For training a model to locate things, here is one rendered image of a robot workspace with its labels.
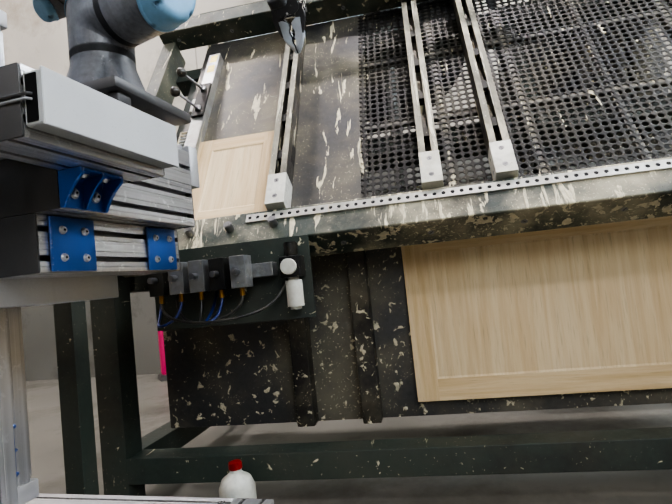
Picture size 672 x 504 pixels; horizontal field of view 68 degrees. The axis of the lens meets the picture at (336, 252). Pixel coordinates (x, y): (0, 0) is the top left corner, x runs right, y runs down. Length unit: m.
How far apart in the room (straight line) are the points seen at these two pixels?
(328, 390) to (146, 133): 1.17
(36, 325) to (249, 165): 4.20
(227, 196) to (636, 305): 1.32
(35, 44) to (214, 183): 4.54
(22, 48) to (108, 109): 5.51
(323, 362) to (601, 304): 0.90
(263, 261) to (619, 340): 1.10
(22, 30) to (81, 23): 5.25
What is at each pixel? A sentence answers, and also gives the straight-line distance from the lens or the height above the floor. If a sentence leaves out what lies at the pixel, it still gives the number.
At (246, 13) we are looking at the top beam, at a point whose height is 1.87.
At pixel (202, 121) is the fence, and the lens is 2.02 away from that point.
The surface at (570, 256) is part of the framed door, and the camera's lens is 1.70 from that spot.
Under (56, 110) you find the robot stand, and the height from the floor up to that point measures 0.90.
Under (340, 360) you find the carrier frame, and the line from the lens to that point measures 1.72.
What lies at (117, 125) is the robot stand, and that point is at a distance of 0.77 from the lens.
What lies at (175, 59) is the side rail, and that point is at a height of 1.74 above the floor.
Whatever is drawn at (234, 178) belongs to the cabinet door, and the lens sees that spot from 1.75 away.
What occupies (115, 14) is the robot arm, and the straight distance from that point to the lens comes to 1.03.
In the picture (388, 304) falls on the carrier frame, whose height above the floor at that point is 0.57.
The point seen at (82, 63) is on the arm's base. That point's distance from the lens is 1.05.
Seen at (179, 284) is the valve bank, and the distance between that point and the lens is 1.47.
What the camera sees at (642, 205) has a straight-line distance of 1.55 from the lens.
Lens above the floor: 0.67
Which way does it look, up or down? 3 degrees up
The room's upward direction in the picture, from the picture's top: 6 degrees counter-clockwise
